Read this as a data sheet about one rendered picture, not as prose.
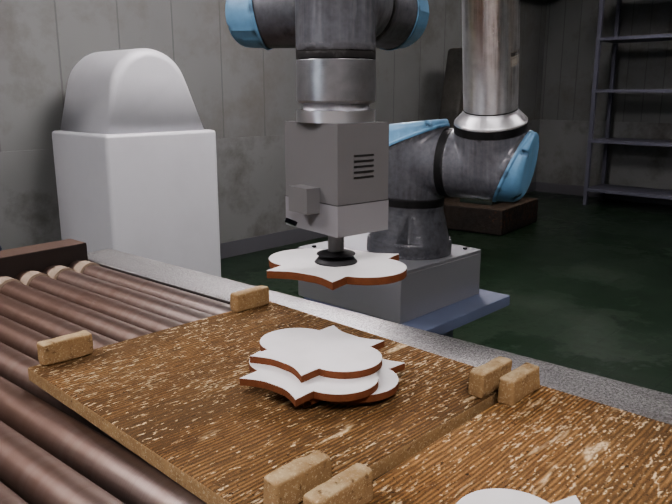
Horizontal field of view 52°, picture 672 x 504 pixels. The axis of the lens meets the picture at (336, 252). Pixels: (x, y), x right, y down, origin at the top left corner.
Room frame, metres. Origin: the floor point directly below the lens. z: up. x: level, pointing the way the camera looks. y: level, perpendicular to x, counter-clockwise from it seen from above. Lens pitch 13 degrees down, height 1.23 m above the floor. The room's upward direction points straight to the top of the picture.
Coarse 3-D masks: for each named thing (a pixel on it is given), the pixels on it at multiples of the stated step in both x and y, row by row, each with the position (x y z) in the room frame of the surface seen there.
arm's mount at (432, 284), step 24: (360, 240) 1.27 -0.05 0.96; (408, 264) 1.09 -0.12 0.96; (432, 264) 1.10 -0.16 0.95; (456, 264) 1.15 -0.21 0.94; (312, 288) 1.18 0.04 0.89; (360, 288) 1.10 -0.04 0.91; (384, 288) 1.06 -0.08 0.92; (408, 288) 1.05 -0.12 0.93; (432, 288) 1.10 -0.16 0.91; (456, 288) 1.16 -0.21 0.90; (360, 312) 1.10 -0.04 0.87; (384, 312) 1.06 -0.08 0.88; (408, 312) 1.05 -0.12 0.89
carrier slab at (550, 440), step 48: (480, 432) 0.56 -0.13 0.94; (528, 432) 0.56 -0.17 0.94; (576, 432) 0.56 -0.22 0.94; (624, 432) 0.56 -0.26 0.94; (384, 480) 0.48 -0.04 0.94; (432, 480) 0.48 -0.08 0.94; (480, 480) 0.48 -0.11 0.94; (528, 480) 0.48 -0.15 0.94; (576, 480) 0.48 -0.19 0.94; (624, 480) 0.48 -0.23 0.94
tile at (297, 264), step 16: (272, 256) 0.68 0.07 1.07; (288, 256) 0.68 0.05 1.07; (304, 256) 0.68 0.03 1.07; (368, 256) 0.68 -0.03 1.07; (384, 256) 0.68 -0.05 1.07; (272, 272) 0.63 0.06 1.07; (288, 272) 0.63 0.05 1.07; (304, 272) 0.62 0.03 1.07; (320, 272) 0.62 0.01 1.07; (336, 272) 0.62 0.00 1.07; (352, 272) 0.62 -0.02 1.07; (368, 272) 0.62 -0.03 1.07; (384, 272) 0.62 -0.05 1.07; (400, 272) 0.62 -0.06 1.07; (336, 288) 0.59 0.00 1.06
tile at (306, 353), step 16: (272, 336) 0.72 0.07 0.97; (288, 336) 0.72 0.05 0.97; (304, 336) 0.72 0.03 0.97; (320, 336) 0.72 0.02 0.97; (336, 336) 0.72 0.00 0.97; (352, 336) 0.72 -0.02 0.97; (272, 352) 0.67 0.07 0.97; (288, 352) 0.67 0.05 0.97; (304, 352) 0.67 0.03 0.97; (320, 352) 0.67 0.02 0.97; (336, 352) 0.67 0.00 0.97; (352, 352) 0.67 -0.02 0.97; (368, 352) 0.67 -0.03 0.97; (288, 368) 0.64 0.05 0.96; (304, 368) 0.63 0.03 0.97; (320, 368) 0.63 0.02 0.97; (336, 368) 0.63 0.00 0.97; (352, 368) 0.63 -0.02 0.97; (368, 368) 0.63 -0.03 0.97
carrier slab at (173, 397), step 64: (256, 320) 0.87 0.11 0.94; (320, 320) 0.87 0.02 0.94; (64, 384) 0.66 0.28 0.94; (128, 384) 0.66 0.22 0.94; (192, 384) 0.66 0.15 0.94; (448, 384) 0.66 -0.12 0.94; (128, 448) 0.56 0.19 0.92; (192, 448) 0.53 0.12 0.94; (256, 448) 0.53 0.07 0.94; (320, 448) 0.53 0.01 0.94; (384, 448) 0.53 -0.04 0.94
